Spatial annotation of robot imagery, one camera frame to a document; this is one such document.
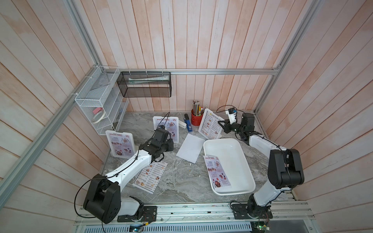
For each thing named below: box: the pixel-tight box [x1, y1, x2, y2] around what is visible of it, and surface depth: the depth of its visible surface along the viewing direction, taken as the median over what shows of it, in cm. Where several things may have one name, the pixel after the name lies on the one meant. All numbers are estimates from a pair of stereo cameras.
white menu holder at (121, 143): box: [105, 130, 136, 160], surface depth 87 cm
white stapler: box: [178, 119, 187, 129], surface depth 110 cm
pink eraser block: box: [92, 107, 103, 115], surface depth 83 cm
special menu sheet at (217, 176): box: [203, 154, 232, 189], surface depth 85 cm
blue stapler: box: [183, 113, 193, 133], surface depth 113 cm
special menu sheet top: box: [109, 133, 135, 157], surface depth 87 cm
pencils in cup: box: [192, 99, 208, 117], surface depth 106 cm
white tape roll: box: [92, 110, 106, 124], surface depth 81 cm
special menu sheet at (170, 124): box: [155, 117, 178, 142], surface depth 94 cm
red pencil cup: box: [190, 108, 204, 127], surface depth 108 cm
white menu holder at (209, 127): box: [198, 108, 225, 140], surface depth 97 cm
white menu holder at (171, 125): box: [152, 115, 180, 144], surface depth 94 cm
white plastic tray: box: [203, 137, 256, 195], surface depth 91 cm
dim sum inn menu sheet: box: [132, 158, 169, 195], surface depth 87 cm
